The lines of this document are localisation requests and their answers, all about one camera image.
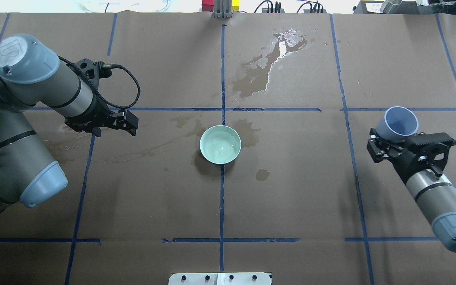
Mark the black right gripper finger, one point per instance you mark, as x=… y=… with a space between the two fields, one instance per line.
x=415 y=140
x=380 y=149

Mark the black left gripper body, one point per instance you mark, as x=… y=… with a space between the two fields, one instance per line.
x=90 y=118

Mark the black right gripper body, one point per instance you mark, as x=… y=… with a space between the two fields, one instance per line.
x=401 y=158

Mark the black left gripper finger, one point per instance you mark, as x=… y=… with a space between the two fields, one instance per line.
x=125 y=119
x=130 y=129

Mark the light blue plastic cup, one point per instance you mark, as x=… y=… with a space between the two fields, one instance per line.
x=397 y=124

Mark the mint green bowl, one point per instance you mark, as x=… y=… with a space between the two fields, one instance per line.
x=220 y=144

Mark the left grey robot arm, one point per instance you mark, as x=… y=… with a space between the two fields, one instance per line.
x=31 y=73

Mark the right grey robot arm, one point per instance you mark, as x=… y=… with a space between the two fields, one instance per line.
x=436 y=199

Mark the red block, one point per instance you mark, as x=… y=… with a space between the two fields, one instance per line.
x=207 y=5

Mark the yellow block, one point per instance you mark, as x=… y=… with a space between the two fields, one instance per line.
x=235 y=5

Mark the aluminium frame post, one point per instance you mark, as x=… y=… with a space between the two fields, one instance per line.
x=222 y=9

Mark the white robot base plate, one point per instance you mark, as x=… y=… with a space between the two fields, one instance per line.
x=220 y=278

